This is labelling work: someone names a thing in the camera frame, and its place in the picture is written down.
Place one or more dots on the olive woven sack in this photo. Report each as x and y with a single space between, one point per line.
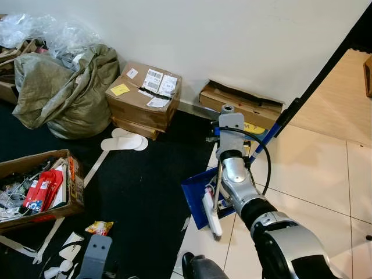
64 99

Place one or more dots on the open cardboard box with clutter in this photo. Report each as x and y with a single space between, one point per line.
58 212

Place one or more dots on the open brown cardboard tray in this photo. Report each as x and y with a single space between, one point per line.
17 53
7 90

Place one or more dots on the short beige tape strip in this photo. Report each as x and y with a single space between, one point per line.
17 247

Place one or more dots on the sealed cardboard box with labels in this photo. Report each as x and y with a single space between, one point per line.
131 104

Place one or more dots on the black door frame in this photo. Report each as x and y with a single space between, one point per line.
365 29

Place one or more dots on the white disposable slipper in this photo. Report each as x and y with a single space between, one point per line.
127 132
125 144

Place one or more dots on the red product packet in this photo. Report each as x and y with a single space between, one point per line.
43 189

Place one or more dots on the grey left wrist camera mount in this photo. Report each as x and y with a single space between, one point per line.
96 256

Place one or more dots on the long beige tape strip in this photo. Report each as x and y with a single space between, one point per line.
96 168

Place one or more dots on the flat cardboard box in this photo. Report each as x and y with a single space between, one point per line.
136 129

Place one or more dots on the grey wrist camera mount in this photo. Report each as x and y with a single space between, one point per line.
96 256
231 136

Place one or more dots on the long torn cardboard box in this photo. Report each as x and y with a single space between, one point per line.
256 107

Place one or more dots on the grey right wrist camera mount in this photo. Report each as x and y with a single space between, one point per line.
231 136

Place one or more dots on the yellow blue printed box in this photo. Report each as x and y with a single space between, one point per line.
254 128

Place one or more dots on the white paper scrap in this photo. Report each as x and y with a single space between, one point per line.
70 252
74 238

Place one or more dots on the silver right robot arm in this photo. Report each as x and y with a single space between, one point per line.
290 250

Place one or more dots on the yellow red snack packet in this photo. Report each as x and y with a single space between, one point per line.
99 228

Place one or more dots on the clear plastic bags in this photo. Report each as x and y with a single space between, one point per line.
64 38

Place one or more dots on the yellow sticky note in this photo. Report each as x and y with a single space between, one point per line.
120 89

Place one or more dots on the large black carpet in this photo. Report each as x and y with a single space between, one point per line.
145 192

